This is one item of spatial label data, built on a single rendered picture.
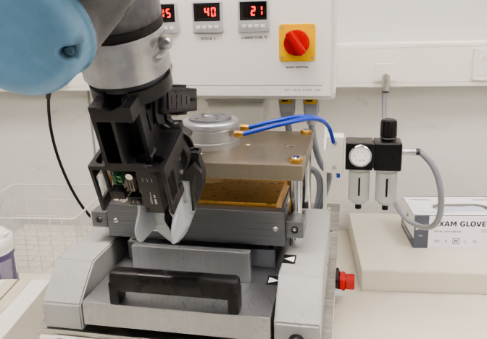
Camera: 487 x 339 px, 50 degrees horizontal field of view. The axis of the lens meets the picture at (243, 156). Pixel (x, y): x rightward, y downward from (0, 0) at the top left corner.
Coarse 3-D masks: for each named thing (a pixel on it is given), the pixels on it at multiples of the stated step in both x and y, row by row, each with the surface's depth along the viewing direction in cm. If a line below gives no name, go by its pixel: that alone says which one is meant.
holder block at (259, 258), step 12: (288, 204) 81; (132, 240) 70; (144, 240) 70; (156, 240) 70; (168, 240) 70; (180, 240) 70; (192, 240) 69; (252, 252) 67; (264, 252) 66; (276, 252) 67; (252, 264) 67; (264, 264) 67; (276, 264) 67
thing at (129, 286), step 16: (112, 272) 59; (128, 272) 58; (144, 272) 58; (160, 272) 58; (176, 272) 58; (192, 272) 58; (112, 288) 59; (128, 288) 58; (144, 288) 58; (160, 288) 58; (176, 288) 57; (192, 288) 57; (208, 288) 56; (224, 288) 56; (240, 288) 57; (240, 304) 57
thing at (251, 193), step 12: (216, 180) 72; (228, 180) 73; (240, 180) 73; (252, 180) 73; (264, 180) 73; (276, 180) 73; (288, 180) 75; (204, 192) 69; (216, 192) 69; (228, 192) 69; (240, 192) 68; (252, 192) 68; (264, 192) 68; (276, 192) 68; (288, 192) 77; (216, 204) 66; (228, 204) 65; (240, 204) 65; (252, 204) 65; (264, 204) 64; (276, 204) 64
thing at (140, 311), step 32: (128, 256) 71; (160, 256) 65; (192, 256) 64; (224, 256) 63; (96, 288) 63; (256, 288) 62; (96, 320) 61; (128, 320) 60; (160, 320) 59; (192, 320) 58; (224, 320) 57; (256, 320) 56
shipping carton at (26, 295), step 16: (0, 288) 90; (16, 288) 90; (32, 288) 89; (0, 304) 85; (16, 304) 85; (32, 304) 85; (0, 320) 80; (16, 320) 80; (32, 320) 85; (0, 336) 76; (16, 336) 80; (32, 336) 84
